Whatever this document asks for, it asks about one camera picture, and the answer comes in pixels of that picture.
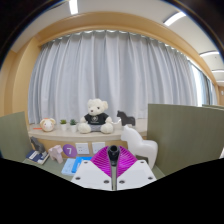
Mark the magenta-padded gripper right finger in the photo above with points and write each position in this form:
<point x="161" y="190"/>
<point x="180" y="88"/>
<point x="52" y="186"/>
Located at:
<point x="136" y="175"/>

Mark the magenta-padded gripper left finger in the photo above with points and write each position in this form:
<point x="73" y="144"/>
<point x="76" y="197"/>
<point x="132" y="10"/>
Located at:
<point x="91" y="175"/>

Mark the black charger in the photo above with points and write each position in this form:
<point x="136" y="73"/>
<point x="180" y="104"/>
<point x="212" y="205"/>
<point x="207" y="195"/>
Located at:
<point x="113" y="153"/>

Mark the light blue book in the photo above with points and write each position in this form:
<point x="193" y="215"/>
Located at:
<point x="68" y="166"/>

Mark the large white horse figurine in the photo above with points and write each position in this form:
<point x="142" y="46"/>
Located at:
<point x="143" y="146"/>

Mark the purple round number sign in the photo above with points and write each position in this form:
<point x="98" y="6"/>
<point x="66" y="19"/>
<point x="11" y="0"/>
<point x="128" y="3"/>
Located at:
<point x="69" y="151"/>

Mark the pink horse figurine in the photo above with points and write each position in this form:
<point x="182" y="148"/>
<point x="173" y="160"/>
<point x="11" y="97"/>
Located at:
<point x="56" y="153"/>

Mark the beige window ledge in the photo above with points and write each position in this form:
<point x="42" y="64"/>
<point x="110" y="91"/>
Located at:
<point x="66" y="136"/>

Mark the small potted plant white pot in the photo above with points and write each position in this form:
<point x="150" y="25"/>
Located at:
<point x="73" y="128"/>
<point x="63" y="127"/>

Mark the black horse figurine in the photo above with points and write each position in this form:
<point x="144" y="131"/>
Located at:
<point x="126" y="119"/>

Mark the dark navy book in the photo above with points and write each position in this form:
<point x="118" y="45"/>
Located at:
<point x="35" y="156"/>

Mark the dark grey horse figurine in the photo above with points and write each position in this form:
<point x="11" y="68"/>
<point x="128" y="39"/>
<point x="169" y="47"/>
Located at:
<point x="37" y="146"/>

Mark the green partition panel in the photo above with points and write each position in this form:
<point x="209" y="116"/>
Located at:
<point x="186" y="136"/>
<point x="13" y="140"/>

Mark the small cream plush toy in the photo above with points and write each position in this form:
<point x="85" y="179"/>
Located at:
<point x="47" y="125"/>

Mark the cream teddy bear black shirt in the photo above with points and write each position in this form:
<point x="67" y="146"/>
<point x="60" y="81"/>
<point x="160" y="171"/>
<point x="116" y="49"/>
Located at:
<point x="96" y="108"/>

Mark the grey curtain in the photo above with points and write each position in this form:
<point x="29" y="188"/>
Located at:
<point x="116" y="73"/>

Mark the ceiling lights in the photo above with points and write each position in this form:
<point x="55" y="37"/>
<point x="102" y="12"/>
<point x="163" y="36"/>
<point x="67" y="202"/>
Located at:
<point x="175" y="18"/>

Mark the white wall socket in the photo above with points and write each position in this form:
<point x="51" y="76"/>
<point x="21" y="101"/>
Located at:
<point x="82" y="148"/>
<point x="98" y="147"/>

